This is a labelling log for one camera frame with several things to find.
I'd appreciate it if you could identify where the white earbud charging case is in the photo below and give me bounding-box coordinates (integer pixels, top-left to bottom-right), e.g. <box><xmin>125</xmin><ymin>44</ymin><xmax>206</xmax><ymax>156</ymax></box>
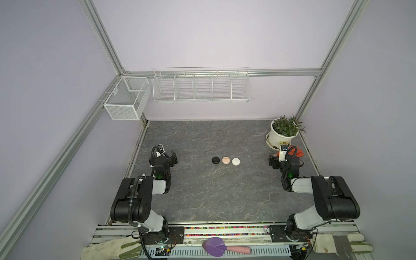
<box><xmin>231</xmin><ymin>158</ymin><xmax>241</xmax><ymax>166</ymax></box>

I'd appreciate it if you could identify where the black earbud charging case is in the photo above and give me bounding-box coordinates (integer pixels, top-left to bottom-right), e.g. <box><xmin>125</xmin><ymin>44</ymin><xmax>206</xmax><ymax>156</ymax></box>
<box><xmin>212</xmin><ymin>157</ymin><xmax>221</xmax><ymax>164</ymax></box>

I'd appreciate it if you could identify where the pink earbud charging case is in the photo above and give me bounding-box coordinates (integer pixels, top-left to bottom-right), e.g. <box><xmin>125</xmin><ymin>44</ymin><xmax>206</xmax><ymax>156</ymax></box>
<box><xmin>222</xmin><ymin>157</ymin><xmax>231</xmax><ymax>165</ymax></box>

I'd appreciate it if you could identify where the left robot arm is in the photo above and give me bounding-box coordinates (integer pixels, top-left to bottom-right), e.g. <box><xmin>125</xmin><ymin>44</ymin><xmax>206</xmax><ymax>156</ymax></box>
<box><xmin>110</xmin><ymin>144</ymin><xmax>178</xmax><ymax>243</ymax></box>

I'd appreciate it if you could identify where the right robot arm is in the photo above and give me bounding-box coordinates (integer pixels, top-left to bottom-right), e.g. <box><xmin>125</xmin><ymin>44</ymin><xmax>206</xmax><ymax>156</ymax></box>
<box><xmin>269</xmin><ymin>145</ymin><xmax>361</xmax><ymax>242</ymax></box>

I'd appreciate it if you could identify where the white plant pot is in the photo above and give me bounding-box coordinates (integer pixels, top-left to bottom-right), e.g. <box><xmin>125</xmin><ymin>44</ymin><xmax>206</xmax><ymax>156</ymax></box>
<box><xmin>265</xmin><ymin>120</ymin><xmax>299</xmax><ymax>151</ymax></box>

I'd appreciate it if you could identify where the red rubber glove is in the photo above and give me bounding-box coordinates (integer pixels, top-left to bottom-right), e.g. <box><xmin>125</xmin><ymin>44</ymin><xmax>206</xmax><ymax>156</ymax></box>
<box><xmin>287</xmin><ymin>146</ymin><xmax>304</xmax><ymax>158</ymax></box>

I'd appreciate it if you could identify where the green potted plant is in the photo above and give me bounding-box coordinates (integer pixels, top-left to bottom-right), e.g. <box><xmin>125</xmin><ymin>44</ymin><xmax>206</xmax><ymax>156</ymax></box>
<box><xmin>271</xmin><ymin>115</ymin><xmax>305</xmax><ymax>137</ymax></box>

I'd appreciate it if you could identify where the white mesh box basket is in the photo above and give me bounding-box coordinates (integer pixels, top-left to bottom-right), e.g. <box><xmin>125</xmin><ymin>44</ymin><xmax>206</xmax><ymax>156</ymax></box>
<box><xmin>104</xmin><ymin>76</ymin><xmax>151</xmax><ymax>121</ymax></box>

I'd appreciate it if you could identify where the right white work glove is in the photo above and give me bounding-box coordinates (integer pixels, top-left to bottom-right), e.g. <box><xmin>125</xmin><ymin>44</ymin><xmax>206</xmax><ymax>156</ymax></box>
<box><xmin>313</xmin><ymin>232</ymin><xmax>374</xmax><ymax>254</ymax></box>

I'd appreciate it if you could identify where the white work glove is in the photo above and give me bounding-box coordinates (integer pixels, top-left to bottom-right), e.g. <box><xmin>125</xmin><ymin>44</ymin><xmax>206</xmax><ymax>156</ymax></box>
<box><xmin>313</xmin><ymin>232</ymin><xmax>374</xmax><ymax>254</ymax></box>
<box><xmin>80</xmin><ymin>236</ymin><xmax>143</xmax><ymax>260</ymax></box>

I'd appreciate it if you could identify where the left white work glove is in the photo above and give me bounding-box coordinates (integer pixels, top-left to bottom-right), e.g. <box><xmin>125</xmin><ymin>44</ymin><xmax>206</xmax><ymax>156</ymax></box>
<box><xmin>80</xmin><ymin>236</ymin><xmax>143</xmax><ymax>260</ymax></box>

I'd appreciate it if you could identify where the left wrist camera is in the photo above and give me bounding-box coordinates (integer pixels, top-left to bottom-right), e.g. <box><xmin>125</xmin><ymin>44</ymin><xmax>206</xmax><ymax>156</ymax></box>
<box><xmin>156</xmin><ymin>144</ymin><xmax>166</xmax><ymax>154</ymax></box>

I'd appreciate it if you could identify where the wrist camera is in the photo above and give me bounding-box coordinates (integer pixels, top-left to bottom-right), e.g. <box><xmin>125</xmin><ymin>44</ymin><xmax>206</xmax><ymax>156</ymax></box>
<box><xmin>278</xmin><ymin>144</ymin><xmax>289</xmax><ymax>162</ymax></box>
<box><xmin>156</xmin><ymin>144</ymin><xmax>166</xmax><ymax>154</ymax></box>

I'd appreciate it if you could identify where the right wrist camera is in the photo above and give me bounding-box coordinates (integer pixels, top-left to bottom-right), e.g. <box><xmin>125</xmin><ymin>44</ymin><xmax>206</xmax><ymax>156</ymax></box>
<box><xmin>278</xmin><ymin>144</ymin><xmax>289</xmax><ymax>162</ymax></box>

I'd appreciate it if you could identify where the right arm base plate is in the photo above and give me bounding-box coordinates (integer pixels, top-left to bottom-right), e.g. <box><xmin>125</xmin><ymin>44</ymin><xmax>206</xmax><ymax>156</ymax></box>
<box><xmin>266</xmin><ymin>224</ymin><xmax>313</xmax><ymax>243</ymax></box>

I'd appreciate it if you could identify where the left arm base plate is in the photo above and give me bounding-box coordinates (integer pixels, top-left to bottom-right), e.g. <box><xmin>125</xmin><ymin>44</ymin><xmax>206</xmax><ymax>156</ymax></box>
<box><xmin>141</xmin><ymin>226</ymin><xmax>185</xmax><ymax>245</ymax></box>

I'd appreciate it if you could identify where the white wire shelf basket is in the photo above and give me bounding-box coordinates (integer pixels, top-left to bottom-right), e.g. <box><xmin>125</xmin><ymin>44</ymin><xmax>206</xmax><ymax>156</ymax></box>
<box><xmin>153</xmin><ymin>67</ymin><xmax>251</xmax><ymax>102</ymax></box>

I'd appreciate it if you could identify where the purple scoop pink handle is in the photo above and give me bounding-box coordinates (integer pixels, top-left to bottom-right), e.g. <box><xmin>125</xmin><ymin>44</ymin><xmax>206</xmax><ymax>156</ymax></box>
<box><xmin>202</xmin><ymin>237</ymin><xmax>251</xmax><ymax>257</ymax></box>

